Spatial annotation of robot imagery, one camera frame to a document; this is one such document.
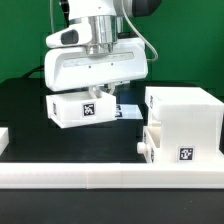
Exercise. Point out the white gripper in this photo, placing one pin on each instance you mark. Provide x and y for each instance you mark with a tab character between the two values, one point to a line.
72	68

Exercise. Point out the white drawer box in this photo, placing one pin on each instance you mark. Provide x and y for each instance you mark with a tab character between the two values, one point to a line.
80	108
149	147

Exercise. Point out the white drawer box front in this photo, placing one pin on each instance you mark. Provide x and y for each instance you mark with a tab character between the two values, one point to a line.
149	147

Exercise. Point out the white drawer cabinet frame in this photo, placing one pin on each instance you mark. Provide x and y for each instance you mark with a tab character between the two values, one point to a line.
190	120

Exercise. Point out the white marker sheet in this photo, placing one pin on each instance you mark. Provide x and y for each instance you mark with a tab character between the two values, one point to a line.
128	111

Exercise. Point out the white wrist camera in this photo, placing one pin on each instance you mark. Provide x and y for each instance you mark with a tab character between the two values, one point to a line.
74	35

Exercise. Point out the white front border wall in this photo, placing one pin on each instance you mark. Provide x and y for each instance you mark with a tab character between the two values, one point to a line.
105	176

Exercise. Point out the white border wall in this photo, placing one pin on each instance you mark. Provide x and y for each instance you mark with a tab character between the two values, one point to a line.
4	139
105	176

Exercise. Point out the white left border wall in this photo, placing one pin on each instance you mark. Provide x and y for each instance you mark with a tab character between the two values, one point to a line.
4	139

